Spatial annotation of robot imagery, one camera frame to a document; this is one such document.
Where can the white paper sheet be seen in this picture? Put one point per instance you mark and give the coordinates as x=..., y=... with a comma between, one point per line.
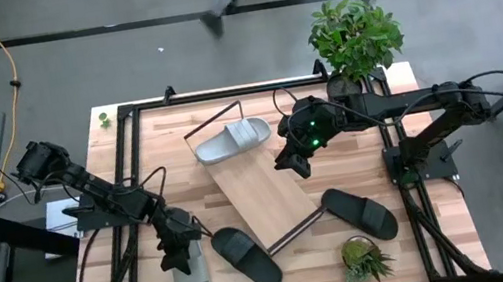
x=58, y=217

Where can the wooden shelf with black frame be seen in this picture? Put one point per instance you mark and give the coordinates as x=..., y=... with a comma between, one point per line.
x=260, y=195

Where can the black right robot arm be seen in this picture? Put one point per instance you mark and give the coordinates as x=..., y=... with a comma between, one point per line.
x=387, y=104

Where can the black metal table frame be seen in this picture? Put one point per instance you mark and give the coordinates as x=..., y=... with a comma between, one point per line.
x=224, y=93

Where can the small green leaf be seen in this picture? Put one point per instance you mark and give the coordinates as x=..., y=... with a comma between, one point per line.
x=104, y=120

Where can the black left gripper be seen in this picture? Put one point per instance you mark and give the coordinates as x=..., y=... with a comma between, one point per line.
x=175, y=229

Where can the small potted succulent plant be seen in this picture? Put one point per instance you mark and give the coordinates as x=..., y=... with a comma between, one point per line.
x=362, y=257

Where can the black slide sandal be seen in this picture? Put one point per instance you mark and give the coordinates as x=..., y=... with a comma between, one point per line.
x=359, y=214
x=247, y=258

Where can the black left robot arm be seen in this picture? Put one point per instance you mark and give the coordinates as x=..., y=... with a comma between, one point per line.
x=97, y=190

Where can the potted green leafy tree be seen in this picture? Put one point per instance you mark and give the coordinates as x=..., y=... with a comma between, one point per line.
x=354, y=38

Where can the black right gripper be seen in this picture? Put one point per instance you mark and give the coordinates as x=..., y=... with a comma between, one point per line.
x=303, y=133

